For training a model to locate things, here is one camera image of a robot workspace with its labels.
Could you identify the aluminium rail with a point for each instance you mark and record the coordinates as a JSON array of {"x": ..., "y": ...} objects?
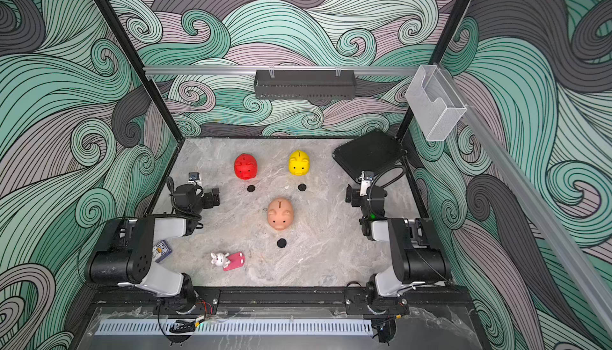
[
  {"x": 486, "y": 121},
  {"x": 387, "y": 71}
]

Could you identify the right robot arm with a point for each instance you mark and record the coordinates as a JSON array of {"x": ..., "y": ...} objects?
[{"x": 414, "y": 262}]

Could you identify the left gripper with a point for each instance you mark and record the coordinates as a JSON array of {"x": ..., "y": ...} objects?
[{"x": 210, "y": 198}]

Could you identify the white bunny on pink base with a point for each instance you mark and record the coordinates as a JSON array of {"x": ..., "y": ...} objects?
[{"x": 228, "y": 261}]

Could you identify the yellow piggy bank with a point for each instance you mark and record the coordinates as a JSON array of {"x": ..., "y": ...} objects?
[{"x": 298, "y": 163}]

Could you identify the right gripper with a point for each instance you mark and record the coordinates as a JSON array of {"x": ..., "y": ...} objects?
[{"x": 354, "y": 195}]

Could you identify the red piggy bank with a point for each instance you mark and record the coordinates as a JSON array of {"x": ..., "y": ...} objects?
[{"x": 245, "y": 167}]

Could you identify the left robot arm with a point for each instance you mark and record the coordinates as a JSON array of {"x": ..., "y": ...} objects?
[{"x": 123, "y": 255}]

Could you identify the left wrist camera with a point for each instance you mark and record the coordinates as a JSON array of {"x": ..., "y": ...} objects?
[{"x": 194, "y": 177}]

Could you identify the aluminium back rail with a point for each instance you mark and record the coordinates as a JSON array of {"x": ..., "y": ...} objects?
[{"x": 387, "y": 71}]

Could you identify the white vented strip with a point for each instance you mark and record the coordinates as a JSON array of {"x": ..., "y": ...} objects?
[{"x": 240, "y": 327}]

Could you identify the black square plate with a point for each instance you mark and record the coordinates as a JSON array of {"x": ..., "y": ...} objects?
[{"x": 375, "y": 151}]

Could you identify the peach piggy bank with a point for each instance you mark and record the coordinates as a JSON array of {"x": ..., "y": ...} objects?
[{"x": 280, "y": 214}]

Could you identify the small blue card box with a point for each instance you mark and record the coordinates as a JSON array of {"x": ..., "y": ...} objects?
[{"x": 160, "y": 251}]

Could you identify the black perforated wall tray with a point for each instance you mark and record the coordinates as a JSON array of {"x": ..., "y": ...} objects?
[{"x": 305, "y": 85}]

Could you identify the aluminium right rail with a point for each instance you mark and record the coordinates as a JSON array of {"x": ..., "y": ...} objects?
[{"x": 486, "y": 121}]

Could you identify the clear plastic wall bin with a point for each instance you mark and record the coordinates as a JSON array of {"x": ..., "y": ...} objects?
[{"x": 435, "y": 101}]

